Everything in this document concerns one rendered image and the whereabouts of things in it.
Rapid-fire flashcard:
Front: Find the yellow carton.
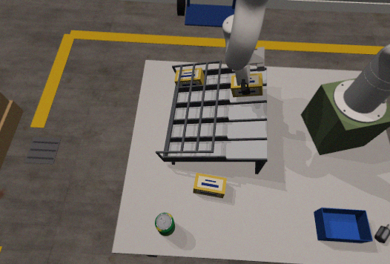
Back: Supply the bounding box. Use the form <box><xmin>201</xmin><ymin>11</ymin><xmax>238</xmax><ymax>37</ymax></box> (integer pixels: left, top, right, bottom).
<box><xmin>231</xmin><ymin>73</ymin><xmax>262</xmax><ymax>97</ymax></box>
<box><xmin>174</xmin><ymin>68</ymin><xmax>205</xmax><ymax>87</ymax></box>
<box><xmin>193</xmin><ymin>173</ymin><xmax>227</xmax><ymax>198</ymax></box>

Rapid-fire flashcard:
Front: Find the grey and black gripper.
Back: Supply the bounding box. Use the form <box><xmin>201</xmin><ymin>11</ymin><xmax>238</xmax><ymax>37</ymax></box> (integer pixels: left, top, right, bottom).
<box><xmin>235</xmin><ymin>64</ymin><xmax>251</xmax><ymax>95</ymax></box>

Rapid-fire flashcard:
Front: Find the blue open tray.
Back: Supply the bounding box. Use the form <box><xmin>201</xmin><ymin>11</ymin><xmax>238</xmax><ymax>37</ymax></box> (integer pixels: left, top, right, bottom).
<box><xmin>314</xmin><ymin>208</ymin><xmax>370</xmax><ymax>243</ymax></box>

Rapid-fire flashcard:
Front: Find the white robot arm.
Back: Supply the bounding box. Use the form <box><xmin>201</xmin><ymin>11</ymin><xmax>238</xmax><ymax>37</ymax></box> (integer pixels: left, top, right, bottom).
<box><xmin>222</xmin><ymin>0</ymin><xmax>390</xmax><ymax>123</ymax></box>

